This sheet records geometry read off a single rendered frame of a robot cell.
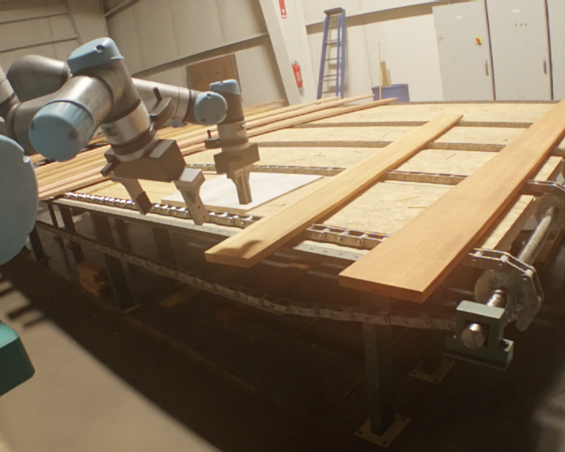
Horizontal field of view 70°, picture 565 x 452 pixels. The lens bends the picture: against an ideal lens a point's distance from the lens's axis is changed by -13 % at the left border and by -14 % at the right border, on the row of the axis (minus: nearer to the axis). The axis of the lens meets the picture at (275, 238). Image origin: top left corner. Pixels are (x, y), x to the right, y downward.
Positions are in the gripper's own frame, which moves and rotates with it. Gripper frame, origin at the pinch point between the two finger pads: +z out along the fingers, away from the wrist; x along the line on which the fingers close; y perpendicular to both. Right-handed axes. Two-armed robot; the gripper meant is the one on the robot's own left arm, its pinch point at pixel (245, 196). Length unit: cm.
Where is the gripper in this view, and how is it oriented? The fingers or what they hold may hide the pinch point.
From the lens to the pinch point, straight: 124.4
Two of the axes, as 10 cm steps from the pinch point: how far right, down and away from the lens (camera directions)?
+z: 1.7, 9.2, 3.5
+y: 8.1, 0.7, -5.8
